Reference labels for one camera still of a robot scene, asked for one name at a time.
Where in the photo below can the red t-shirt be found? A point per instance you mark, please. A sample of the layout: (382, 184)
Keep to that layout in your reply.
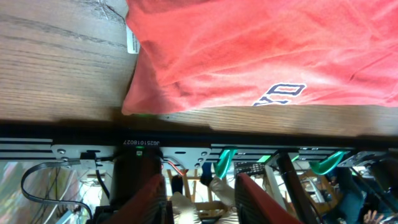
(202, 54)

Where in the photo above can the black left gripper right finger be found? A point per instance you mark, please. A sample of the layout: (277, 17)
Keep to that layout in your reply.
(256, 206)

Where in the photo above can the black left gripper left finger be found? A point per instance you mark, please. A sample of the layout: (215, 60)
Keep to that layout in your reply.
(149, 205)

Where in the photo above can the green right rail clamp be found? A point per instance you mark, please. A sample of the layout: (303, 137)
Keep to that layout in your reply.
(324, 167)

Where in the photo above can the silver mounting plate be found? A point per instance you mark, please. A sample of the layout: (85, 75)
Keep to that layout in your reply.
(183, 157)

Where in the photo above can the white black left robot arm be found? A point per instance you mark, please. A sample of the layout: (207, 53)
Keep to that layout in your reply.
(131, 173)

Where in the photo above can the green rail clamp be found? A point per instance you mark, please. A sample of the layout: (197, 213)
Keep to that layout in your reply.
(324, 167)
(225, 160)

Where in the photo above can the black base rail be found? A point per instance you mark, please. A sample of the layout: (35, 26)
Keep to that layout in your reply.
(29, 142)

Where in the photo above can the green left rail clamp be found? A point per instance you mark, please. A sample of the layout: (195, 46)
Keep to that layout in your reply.
(225, 160)

